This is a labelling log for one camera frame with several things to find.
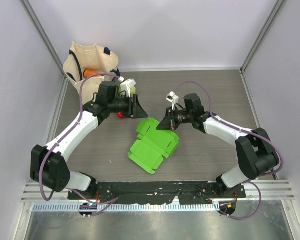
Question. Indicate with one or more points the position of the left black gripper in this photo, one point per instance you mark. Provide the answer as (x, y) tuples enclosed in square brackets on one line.
[(134, 108)]

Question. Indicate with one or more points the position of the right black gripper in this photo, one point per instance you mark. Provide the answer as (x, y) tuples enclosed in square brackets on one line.
[(167, 124)]

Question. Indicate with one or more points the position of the green paper box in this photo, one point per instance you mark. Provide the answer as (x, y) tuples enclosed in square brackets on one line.
[(152, 146)]

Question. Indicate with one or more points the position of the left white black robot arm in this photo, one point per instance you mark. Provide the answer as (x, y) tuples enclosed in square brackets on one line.
[(48, 165)]

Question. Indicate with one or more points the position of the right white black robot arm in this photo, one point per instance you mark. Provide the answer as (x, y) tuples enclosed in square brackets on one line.
[(255, 153)]

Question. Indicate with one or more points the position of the red bell pepper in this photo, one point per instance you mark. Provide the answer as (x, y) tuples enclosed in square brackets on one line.
[(120, 115)]

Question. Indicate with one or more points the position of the green cabbage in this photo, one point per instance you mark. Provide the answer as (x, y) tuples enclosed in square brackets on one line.
[(133, 90)]

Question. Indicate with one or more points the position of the orange carrot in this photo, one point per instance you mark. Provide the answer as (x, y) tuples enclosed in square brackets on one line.
[(91, 73)]

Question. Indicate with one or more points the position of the beige canvas tote bag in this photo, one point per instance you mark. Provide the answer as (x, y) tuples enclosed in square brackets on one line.
[(95, 57)]

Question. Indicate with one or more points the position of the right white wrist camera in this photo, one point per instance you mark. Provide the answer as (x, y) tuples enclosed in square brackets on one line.
[(173, 99)]

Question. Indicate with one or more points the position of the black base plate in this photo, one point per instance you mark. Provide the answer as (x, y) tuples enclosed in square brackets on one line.
[(161, 192)]

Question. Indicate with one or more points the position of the white slotted cable duct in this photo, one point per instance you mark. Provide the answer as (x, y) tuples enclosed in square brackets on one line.
[(122, 208)]

